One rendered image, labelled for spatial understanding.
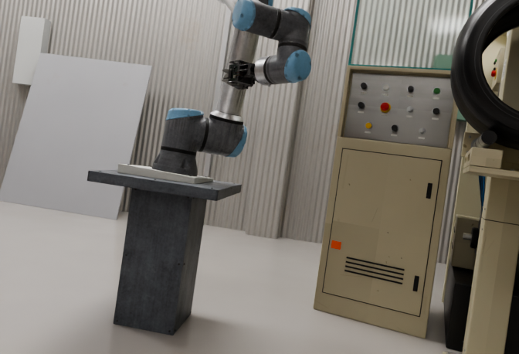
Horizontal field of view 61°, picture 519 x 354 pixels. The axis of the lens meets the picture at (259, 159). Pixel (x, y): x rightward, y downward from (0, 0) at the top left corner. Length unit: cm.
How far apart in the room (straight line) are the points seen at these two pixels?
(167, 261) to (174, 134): 50
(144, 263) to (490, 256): 134
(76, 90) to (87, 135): 49
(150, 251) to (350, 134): 117
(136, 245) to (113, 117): 269
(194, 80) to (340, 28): 151
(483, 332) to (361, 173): 86
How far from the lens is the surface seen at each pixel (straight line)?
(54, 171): 452
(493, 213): 192
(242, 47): 186
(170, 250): 178
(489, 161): 155
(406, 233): 224
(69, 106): 464
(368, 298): 232
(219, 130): 184
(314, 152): 425
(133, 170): 178
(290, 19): 135
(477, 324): 199
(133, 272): 186
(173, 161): 179
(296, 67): 131
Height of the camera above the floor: 74
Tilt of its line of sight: level
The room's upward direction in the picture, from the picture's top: 8 degrees clockwise
